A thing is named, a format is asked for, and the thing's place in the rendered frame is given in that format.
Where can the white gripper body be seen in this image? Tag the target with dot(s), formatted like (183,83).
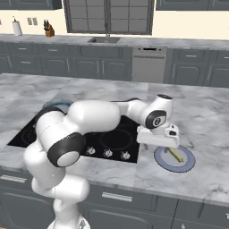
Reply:
(155,140)

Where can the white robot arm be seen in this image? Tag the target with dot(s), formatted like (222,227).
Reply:
(92,114)

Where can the yellow butter stick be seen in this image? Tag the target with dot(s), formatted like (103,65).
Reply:
(178,156)

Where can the blue-grey round plate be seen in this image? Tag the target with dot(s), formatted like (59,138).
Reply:
(167,164)

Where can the silver hob knob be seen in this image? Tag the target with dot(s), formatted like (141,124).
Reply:
(91,150)
(108,153)
(125,155)

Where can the black hob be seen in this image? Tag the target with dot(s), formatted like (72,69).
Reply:
(119,140)

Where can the grey drawer front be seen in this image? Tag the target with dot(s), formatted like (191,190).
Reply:
(15,184)
(143,202)
(205,213)

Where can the silver dishwasher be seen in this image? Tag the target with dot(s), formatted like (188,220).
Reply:
(149,65)

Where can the grey cupboard door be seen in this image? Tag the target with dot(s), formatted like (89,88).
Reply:
(202,226)
(21,211)
(125,219)

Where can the grey base cupboards run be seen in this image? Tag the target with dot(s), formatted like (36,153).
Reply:
(196,67)
(65,61)

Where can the steel sink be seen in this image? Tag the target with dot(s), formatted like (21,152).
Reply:
(104,40)

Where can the silver tap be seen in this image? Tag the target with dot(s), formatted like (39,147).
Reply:
(107,35)

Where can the grey framed window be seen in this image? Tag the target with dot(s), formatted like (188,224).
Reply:
(108,16)

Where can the wooden knife block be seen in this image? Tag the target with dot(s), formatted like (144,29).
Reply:
(49,30)

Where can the white paper towel roll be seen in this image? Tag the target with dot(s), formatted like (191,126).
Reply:
(17,28)

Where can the grey wall cupboards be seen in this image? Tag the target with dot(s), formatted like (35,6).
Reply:
(192,4)
(29,3)

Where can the grey wall socket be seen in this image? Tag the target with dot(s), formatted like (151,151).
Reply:
(35,21)
(29,21)

